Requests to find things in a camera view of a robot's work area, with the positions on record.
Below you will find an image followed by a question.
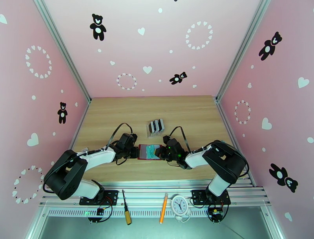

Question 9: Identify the red leather card holder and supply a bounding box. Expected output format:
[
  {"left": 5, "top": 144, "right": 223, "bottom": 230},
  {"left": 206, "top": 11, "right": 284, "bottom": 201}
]
[{"left": 138, "top": 144, "right": 162, "bottom": 161}]

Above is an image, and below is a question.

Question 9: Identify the clear acrylic card stand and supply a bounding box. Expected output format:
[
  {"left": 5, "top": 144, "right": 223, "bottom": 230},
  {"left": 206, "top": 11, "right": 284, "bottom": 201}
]
[{"left": 146, "top": 118, "right": 165, "bottom": 138}]

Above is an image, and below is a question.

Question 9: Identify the white round clock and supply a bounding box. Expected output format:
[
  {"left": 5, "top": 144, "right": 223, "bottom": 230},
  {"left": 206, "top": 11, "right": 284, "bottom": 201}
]
[{"left": 170, "top": 194, "right": 192, "bottom": 222}]

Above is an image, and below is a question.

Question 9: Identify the orange pen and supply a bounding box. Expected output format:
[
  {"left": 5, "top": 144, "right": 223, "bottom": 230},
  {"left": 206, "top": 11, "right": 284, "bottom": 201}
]
[{"left": 159, "top": 193, "right": 169, "bottom": 224}]

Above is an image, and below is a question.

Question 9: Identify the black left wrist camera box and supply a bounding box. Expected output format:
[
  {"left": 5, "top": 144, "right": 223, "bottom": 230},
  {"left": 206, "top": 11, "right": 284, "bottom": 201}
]
[{"left": 122, "top": 133, "right": 137, "bottom": 145}]

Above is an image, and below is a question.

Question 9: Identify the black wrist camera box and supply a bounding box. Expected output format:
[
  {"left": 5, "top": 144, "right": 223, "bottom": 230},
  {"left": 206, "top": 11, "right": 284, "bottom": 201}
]
[
  {"left": 162, "top": 135, "right": 178, "bottom": 148},
  {"left": 122, "top": 133, "right": 137, "bottom": 145}
]

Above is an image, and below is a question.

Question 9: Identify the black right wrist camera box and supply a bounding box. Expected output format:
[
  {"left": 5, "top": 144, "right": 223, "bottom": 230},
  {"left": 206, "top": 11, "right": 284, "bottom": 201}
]
[{"left": 162, "top": 135, "right": 178, "bottom": 148}]

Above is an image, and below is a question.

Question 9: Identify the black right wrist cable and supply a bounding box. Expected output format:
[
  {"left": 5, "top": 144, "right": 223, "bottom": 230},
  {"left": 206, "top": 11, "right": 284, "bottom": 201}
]
[{"left": 169, "top": 126, "right": 191, "bottom": 152}]

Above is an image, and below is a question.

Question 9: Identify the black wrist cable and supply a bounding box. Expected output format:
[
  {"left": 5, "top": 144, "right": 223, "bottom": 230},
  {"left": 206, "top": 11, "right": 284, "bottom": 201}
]
[
  {"left": 169, "top": 126, "right": 191, "bottom": 152},
  {"left": 108, "top": 123, "right": 137, "bottom": 151}
]

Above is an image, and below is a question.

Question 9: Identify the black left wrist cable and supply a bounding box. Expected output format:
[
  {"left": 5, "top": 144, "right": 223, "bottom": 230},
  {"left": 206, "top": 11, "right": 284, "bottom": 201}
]
[{"left": 108, "top": 123, "right": 137, "bottom": 151}]

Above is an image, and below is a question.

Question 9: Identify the aluminium frame rail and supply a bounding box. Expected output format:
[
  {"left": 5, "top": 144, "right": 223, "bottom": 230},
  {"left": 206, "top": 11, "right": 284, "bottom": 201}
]
[{"left": 39, "top": 180, "right": 272, "bottom": 208}]

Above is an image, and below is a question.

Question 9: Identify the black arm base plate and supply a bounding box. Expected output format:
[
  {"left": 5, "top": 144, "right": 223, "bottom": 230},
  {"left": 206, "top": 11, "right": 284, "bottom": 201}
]
[
  {"left": 191, "top": 189, "right": 231, "bottom": 206},
  {"left": 79, "top": 189, "right": 119, "bottom": 206}
]

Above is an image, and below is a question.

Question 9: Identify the perforated metal cable tray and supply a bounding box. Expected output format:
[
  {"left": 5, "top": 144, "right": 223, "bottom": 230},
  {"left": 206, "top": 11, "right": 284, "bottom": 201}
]
[{"left": 45, "top": 207, "right": 264, "bottom": 218}]

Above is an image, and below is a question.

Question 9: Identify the yellow handled screwdriver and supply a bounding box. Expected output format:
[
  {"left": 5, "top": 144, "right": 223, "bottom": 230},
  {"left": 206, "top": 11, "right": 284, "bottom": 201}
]
[{"left": 122, "top": 189, "right": 132, "bottom": 225}]

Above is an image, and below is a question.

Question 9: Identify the black bear wall sticker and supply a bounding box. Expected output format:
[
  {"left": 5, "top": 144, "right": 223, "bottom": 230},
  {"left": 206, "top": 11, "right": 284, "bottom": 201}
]
[
  {"left": 89, "top": 13, "right": 107, "bottom": 41},
  {"left": 57, "top": 102, "right": 68, "bottom": 124},
  {"left": 258, "top": 31, "right": 283, "bottom": 61},
  {"left": 169, "top": 72, "right": 188, "bottom": 85},
  {"left": 268, "top": 163, "right": 299, "bottom": 193}
]

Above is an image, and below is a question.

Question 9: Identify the aluminium frame post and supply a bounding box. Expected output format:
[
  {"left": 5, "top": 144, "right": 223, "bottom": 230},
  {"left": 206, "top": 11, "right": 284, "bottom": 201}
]
[
  {"left": 34, "top": 0, "right": 92, "bottom": 105},
  {"left": 215, "top": 0, "right": 272, "bottom": 103}
]

